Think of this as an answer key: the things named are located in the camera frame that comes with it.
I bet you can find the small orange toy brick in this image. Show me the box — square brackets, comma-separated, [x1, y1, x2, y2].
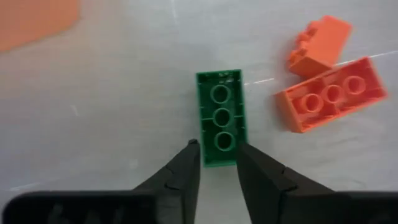
[287, 14, 353, 78]

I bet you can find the orange translucent bin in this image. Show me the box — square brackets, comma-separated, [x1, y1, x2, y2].
[0, 0, 81, 53]

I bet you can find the green toy brick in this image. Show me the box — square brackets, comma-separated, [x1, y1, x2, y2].
[195, 69, 249, 169]

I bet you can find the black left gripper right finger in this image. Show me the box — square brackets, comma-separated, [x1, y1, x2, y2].
[236, 142, 336, 224]

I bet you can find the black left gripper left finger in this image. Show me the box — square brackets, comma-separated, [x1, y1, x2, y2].
[133, 139, 201, 224]

